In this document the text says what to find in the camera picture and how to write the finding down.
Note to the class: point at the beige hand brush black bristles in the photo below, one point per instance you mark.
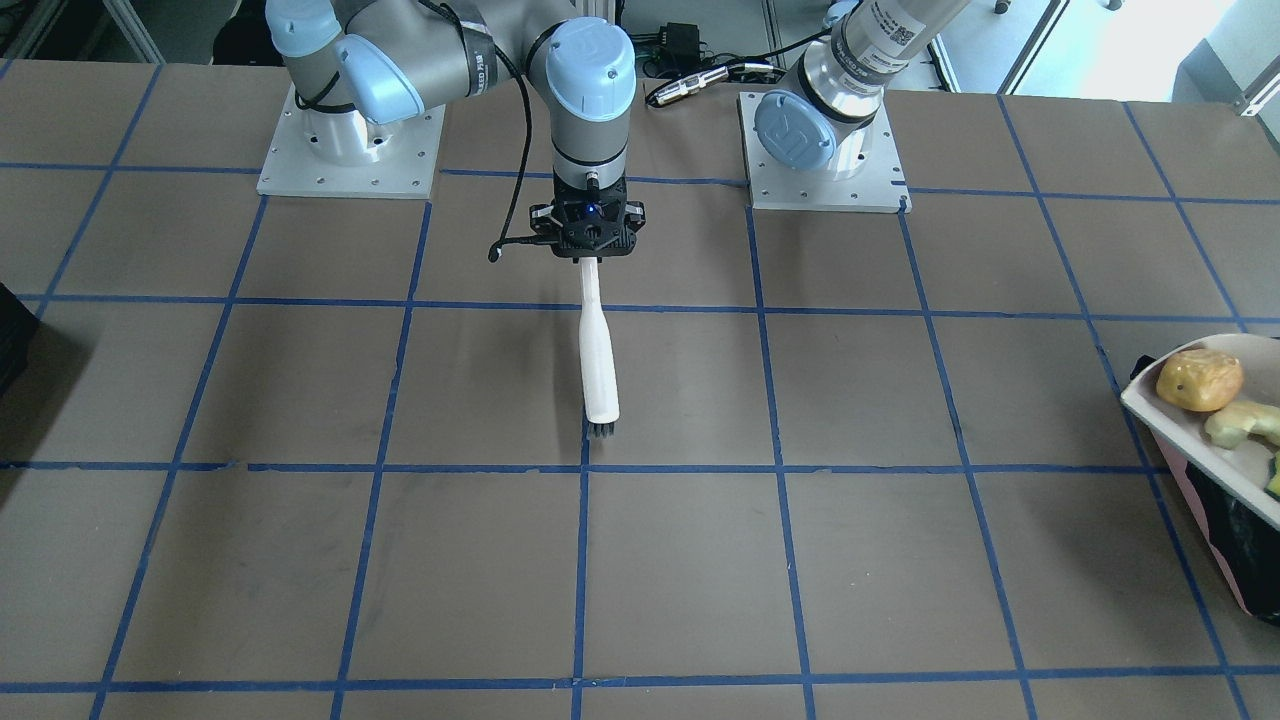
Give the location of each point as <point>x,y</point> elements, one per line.
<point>598,372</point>

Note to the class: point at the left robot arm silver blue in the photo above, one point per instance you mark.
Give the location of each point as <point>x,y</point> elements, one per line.
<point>836,87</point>

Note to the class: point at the bin with black trash bag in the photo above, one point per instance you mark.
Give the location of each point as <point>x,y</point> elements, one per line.
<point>1244,546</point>

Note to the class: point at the brown wrinkled potato toy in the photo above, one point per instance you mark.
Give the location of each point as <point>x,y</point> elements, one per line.
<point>1202,380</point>

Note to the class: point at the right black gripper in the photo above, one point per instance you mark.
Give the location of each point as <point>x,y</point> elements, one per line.
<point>542,218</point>

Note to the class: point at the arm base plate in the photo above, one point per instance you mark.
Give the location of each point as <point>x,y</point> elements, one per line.
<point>342,156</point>
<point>820,170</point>

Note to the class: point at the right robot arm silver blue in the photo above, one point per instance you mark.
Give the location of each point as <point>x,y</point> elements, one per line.
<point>369,80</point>

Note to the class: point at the yellow green fruit chunk toy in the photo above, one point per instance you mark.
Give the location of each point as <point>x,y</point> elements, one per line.
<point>1272,485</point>

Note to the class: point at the silver cylindrical connector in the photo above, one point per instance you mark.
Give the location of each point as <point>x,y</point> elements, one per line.
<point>681,88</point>

